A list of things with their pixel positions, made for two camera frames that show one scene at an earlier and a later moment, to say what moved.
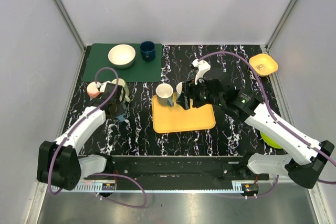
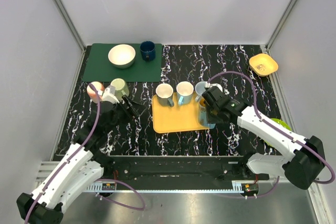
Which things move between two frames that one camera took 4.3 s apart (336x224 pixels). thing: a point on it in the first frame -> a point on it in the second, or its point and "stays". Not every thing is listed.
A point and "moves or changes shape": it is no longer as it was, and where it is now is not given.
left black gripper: [115, 94] -> [128, 106]
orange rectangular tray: [167, 119] stays
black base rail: [170, 168] stays
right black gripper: [189, 91] -> [211, 118]
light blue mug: [121, 110] moves or changes shape
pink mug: [92, 89] stays
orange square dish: [263, 64] stays
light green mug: [124, 93] stays
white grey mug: [164, 92] stays
